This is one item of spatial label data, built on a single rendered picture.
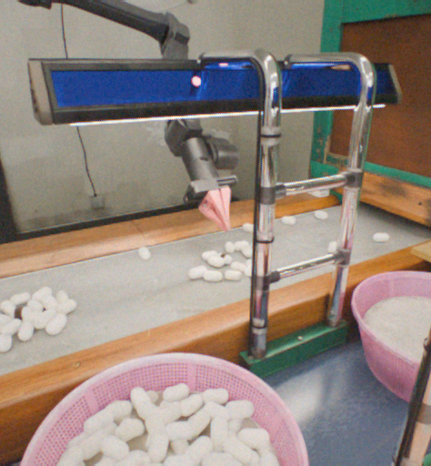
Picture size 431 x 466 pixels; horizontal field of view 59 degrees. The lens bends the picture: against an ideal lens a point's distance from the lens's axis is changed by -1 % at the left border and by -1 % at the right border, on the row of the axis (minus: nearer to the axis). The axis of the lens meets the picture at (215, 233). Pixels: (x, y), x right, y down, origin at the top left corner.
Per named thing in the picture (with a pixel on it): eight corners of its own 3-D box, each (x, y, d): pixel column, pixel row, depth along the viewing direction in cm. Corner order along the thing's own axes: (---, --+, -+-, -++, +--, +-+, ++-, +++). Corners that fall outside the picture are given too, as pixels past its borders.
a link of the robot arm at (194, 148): (173, 151, 81) (184, 133, 77) (199, 152, 85) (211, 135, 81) (183, 177, 79) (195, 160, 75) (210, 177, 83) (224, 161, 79)
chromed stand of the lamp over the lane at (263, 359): (191, 318, 71) (184, 52, 53) (278, 290, 80) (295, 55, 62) (247, 386, 56) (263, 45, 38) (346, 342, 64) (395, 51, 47)
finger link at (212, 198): (255, 217, 73) (236, 177, 76) (222, 224, 70) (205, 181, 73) (242, 234, 78) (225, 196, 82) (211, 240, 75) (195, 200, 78)
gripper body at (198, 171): (240, 182, 76) (225, 153, 78) (194, 189, 71) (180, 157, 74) (228, 199, 81) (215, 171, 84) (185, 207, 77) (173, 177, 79)
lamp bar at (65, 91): (33, 119, 49) (23, 59, 46) (367, 101, 77) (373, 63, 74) (39, 126, 43) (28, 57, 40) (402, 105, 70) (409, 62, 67)
